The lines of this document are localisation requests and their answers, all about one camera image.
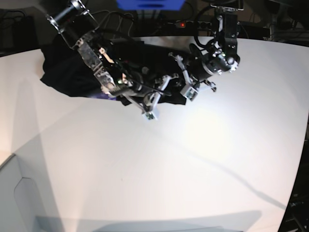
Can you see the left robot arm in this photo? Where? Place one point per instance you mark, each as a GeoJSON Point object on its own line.
{"type": "Point", "coordinates": [218, 55]}

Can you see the black power strip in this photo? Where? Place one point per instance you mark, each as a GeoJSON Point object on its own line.
{"type": "Point", "coordinates": [188, 28]}

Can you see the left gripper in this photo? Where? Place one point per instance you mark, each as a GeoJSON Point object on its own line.
{"type": "Point", "coordinates": [195, 71]}

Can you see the blue plastic box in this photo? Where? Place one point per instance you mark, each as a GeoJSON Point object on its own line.
{"type": "Point", "coordinates": [134, 5]}

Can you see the black box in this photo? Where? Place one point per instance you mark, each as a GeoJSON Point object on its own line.
{"type": "Point", "coordinates": [24, 33]}

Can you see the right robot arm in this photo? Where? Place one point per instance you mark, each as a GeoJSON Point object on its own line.
{"type": "Point", "coordinates": [74, 22]}

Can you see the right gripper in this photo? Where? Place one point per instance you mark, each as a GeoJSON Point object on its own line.
{"type": "Point", "coordinates": [165, 90]}

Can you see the black T-shirt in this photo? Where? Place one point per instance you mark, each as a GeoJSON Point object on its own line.
{"type": "Point", "coordinates": [98, 68]}

